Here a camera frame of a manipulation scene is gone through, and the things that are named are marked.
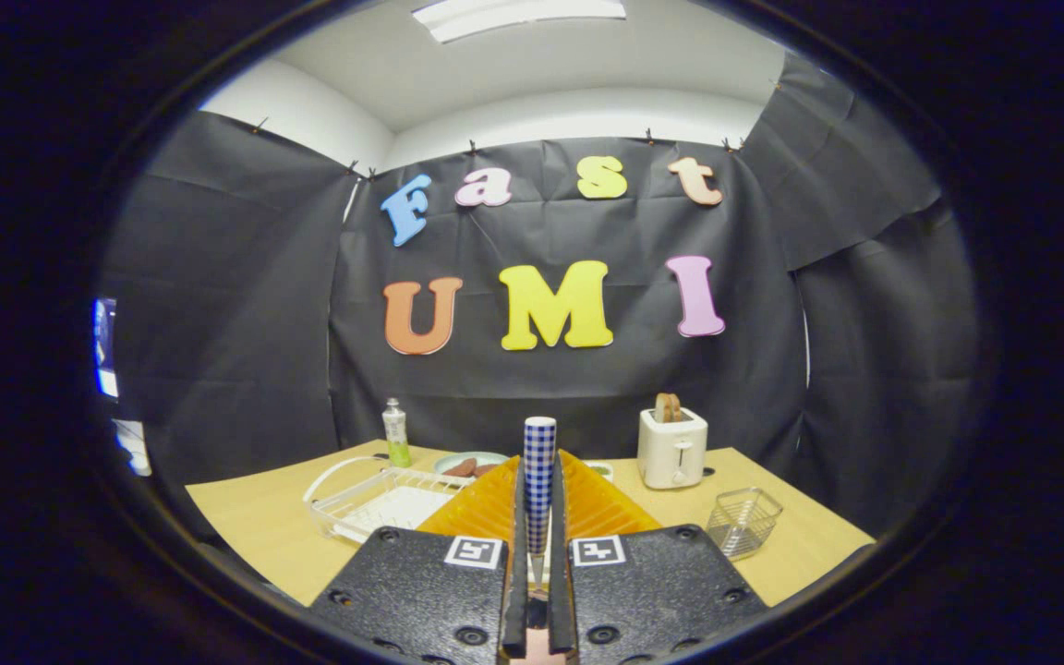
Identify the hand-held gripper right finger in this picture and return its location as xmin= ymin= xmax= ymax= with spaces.
xmin=549 ymin=450 xmax=768 ymax=665

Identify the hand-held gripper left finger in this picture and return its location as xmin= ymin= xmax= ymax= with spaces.
xmin=310 ymin=453 xmax=530 ymax=665

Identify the blue checked handle spoon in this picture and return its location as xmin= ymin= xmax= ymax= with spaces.
xmin=523 ymin=416 xmax=559 ymax=601

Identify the white wire dish rack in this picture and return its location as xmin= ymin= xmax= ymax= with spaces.
xmin=303 ymin=456 xmax=478 ymax=546

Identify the metal wire basket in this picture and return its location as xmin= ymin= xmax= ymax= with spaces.
xmin=706 ymin=488 xmax=784 ymax=562

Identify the pale green plate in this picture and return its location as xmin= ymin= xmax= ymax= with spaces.
xmin=434 ymin=451 xmax=510 ymax=478

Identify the white toaster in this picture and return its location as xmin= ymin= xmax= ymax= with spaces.
xmin=637 ymin=407 xmax=709 ymax=490

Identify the green and white tube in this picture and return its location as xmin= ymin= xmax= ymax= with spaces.
xmin=382 ymin=398 xmax=412 ymax=468

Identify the black backdrop cloth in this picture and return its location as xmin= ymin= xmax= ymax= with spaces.
xmin=98 ymin=51 xmax=981 ymax=546

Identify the ceiling light panel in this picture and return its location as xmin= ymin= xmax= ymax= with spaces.
xmin=412 ymin=0 xmax=627 ymax=44

